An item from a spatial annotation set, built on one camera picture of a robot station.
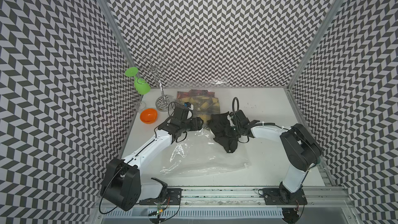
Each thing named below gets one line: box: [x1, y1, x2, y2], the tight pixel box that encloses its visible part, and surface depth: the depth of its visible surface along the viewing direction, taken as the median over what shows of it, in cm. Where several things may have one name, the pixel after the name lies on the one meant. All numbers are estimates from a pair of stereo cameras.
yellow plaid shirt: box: [176, 89, 221, 119], surface depth 104 cm
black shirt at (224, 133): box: [207, 110, 239, 153], surface depth 88 cm
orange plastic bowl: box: [139, 108, 159, 124], surface depth 100 cm
